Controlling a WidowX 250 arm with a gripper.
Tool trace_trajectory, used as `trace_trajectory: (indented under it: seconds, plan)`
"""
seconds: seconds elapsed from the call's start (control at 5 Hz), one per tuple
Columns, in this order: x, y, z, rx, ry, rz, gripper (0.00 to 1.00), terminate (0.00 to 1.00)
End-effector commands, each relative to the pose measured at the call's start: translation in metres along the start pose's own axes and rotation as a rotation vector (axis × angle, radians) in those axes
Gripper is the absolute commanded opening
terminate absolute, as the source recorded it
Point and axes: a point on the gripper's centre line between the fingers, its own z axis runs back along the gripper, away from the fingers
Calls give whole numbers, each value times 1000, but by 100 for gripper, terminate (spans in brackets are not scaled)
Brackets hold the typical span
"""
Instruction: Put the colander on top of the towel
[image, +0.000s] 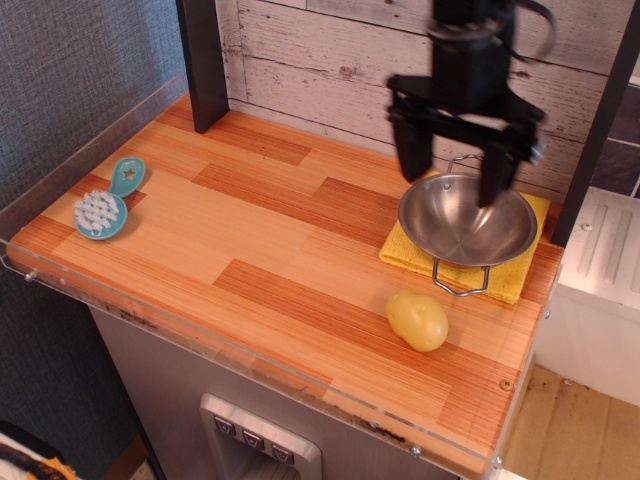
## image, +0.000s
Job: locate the dark right frame post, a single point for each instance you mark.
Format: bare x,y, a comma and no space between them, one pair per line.
611,99

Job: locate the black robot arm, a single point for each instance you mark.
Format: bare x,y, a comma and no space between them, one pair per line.
466,19

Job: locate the silver dispenser panel with buttons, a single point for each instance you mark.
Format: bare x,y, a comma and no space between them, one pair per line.
246,446

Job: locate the teal scrub brush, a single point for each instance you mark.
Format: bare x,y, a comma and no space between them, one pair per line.
101,215

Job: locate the grey toy fridge cabinet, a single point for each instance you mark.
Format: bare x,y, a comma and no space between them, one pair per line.
165,382

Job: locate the black and yellow fabric item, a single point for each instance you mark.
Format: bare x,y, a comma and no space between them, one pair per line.
20,462

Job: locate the stainless steel bowl with handles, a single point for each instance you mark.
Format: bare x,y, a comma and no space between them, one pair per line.
441,216

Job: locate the dark frame post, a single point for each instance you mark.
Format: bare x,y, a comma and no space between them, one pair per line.
203,57
611,99

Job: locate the dark left frame post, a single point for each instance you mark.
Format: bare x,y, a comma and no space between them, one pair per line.
203,57

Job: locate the yellow folded cloth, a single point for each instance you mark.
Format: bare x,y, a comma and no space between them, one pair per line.
506,280

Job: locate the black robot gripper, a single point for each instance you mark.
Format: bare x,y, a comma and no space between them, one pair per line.
466,98

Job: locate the white toy sink unit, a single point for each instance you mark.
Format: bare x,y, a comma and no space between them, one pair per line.
589,332

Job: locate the clear acrylic table guard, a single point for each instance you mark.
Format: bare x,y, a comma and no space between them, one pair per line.
257,245

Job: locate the yellow plastic potato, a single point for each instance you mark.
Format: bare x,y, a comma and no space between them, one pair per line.
418,319

